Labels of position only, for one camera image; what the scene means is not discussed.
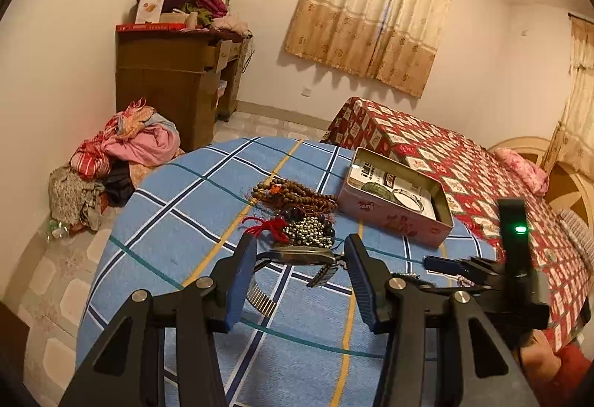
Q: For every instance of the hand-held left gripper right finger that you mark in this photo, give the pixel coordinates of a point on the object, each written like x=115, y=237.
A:
x=361, y=286

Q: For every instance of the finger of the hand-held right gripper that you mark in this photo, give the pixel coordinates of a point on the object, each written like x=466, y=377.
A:
x=441, y=263
x=480, y=271

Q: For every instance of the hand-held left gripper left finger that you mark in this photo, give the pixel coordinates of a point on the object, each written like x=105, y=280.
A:
x=242, y=281

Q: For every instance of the metal band wristwatch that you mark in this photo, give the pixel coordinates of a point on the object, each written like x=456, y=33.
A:
x=297, y=256

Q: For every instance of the pink tin box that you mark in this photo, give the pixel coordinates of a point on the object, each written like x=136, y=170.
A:
x=394, y=221

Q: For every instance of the person's right forearm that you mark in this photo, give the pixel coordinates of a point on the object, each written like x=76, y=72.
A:
x=538, y=360

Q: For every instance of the grey striped cloth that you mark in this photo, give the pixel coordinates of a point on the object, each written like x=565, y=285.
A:
x=575, y=228

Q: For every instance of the cream wooden headboard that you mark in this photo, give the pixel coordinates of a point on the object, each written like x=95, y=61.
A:
x=571, y=189

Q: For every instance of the blue plaid tablecloth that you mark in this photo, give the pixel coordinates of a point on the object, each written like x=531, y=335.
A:
x=185, y=212

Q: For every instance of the pink pillow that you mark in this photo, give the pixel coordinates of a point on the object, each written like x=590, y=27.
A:
x=524, y=168

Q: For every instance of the bed with red patterned bedspread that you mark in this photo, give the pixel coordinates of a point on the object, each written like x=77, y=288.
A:
x=464, y=165

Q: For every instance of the printed paper card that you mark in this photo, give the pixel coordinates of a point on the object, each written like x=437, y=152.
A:
x=371, y=177

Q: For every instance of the narrow beige patterned curtain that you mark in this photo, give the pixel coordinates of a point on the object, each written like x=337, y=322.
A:
x=580, y=110

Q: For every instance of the pile of clothes on floor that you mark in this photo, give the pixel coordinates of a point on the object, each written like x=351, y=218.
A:
x=139, y=142

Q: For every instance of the clear plastic bottle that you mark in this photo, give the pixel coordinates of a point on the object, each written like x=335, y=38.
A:
x=58, y=230

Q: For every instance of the stack of folded cloths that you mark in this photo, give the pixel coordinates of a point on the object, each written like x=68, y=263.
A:
x=221, y=89

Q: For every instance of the brown wooden desk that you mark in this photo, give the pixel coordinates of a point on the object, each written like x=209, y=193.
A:
x=158, y=77

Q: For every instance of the wide beige patterned curtain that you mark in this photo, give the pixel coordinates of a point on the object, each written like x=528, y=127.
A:
x=371, y=17

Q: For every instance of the small beige box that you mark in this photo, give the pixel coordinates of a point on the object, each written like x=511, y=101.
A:
x=178, y=18

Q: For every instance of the flat red box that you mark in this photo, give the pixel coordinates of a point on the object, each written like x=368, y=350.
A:
x=148, y=27

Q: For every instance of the white cardboard box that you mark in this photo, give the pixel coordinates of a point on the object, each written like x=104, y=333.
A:
x=151, y=3

